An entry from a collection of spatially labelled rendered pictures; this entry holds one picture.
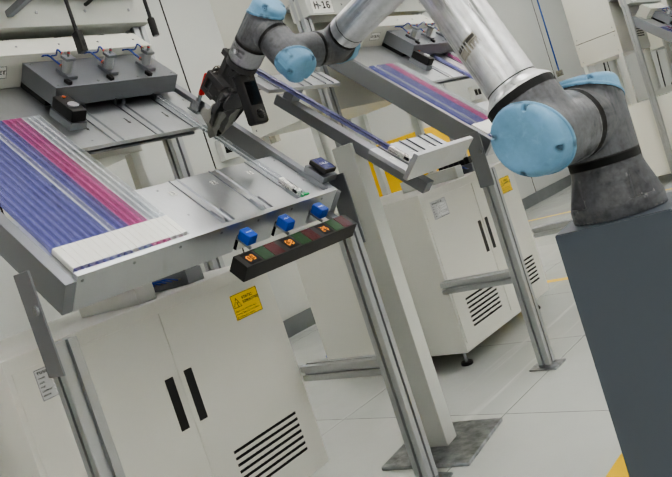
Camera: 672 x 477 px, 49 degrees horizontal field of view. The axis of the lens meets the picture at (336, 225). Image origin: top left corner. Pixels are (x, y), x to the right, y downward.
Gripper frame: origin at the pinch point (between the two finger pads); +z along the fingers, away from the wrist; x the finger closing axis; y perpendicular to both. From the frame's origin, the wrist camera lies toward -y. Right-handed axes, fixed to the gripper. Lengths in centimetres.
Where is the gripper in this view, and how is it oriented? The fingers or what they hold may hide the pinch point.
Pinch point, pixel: (216, 134)
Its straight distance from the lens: 175.0
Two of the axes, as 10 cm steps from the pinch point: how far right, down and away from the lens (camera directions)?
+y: -6.5, -7.0, 3.0
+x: -6.1, 2.4, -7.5
